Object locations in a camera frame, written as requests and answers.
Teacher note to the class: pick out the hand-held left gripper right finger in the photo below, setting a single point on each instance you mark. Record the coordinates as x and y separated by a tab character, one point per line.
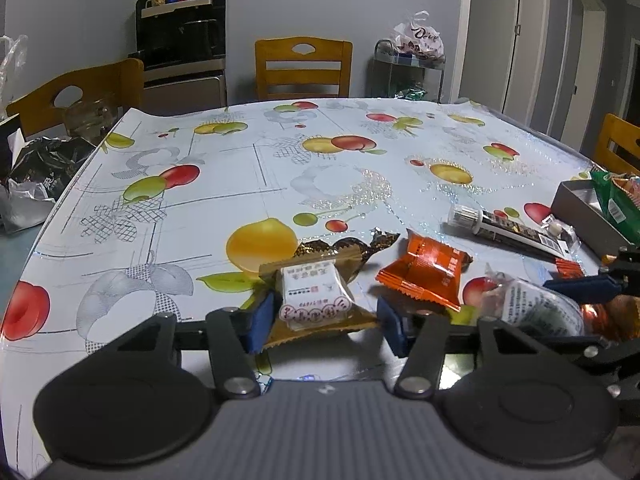
392	327

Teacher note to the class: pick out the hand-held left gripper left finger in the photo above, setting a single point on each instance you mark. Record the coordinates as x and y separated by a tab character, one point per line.
260	322

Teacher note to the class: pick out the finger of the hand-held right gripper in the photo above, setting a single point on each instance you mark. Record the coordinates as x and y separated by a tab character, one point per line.
580	287
615	352

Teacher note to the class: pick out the orange snack packet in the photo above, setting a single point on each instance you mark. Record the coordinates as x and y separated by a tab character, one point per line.
570	268
425	270

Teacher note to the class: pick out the clear snack packet white label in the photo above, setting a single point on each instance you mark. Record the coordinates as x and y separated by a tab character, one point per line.
535	305

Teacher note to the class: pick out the tan snack packet white label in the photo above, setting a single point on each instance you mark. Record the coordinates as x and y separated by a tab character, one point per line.
310	300

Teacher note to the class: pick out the grey shallow box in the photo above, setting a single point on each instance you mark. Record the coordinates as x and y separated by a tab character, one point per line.
580	215

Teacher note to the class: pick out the brown foil candy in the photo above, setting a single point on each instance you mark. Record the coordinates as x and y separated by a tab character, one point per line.
345	255

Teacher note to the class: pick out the black and white tube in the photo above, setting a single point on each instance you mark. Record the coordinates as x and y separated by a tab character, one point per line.
510	232

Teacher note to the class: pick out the green striped snack bag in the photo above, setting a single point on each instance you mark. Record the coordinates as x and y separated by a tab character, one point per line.
617	205

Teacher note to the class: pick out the fruit print tablecloth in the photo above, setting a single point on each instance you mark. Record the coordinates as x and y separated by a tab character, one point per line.
250	170

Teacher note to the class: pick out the wooden chair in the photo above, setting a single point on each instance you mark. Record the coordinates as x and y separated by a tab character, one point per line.
612	130
35	105
280	55

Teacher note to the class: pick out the green packet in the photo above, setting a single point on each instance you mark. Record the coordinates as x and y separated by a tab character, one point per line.
412	94

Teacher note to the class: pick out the metal rack cart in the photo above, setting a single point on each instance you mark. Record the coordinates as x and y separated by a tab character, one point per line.
385	75

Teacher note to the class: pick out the grey plastic bag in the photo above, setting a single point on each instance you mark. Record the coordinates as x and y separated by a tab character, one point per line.
22	207

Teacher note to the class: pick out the black plastic bag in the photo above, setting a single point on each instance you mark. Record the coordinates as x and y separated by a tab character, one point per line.
45	165

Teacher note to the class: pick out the white door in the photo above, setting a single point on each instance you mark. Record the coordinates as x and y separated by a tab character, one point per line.
490	35

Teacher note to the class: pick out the white plastic bag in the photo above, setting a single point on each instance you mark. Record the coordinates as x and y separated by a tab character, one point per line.
420	37

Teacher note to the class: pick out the black water dispenser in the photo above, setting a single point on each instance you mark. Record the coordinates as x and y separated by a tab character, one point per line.
180	35

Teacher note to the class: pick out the black and white box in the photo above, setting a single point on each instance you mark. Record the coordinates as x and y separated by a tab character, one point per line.
7	140

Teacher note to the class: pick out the clear plastic bag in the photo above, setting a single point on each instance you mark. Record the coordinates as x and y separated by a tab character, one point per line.
10	65

